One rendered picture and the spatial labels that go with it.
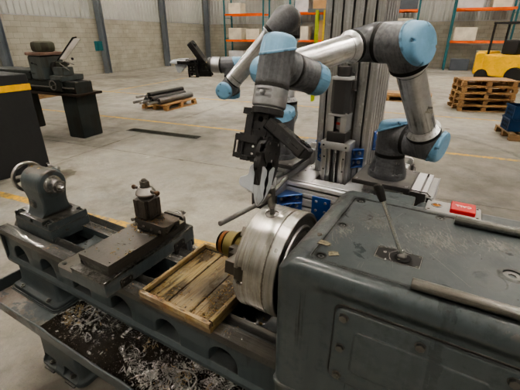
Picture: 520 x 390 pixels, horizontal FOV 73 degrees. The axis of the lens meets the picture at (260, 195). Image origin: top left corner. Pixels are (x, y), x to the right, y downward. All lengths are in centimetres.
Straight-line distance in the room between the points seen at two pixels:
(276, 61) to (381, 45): 45
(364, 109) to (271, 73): 95
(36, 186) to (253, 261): 115
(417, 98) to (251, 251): 71
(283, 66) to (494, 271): 60
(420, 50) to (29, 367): 241
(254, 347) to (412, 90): 90
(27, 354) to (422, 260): 228
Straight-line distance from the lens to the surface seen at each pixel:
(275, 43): 77
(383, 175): 147
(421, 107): 126
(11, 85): 548
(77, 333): 177
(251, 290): 96
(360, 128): 166
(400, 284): 74
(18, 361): 259
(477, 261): 88
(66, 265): 153
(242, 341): 112
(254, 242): 93
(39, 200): 184
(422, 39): 112
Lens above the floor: 169
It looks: 25 degrees down
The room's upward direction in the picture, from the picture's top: straight up
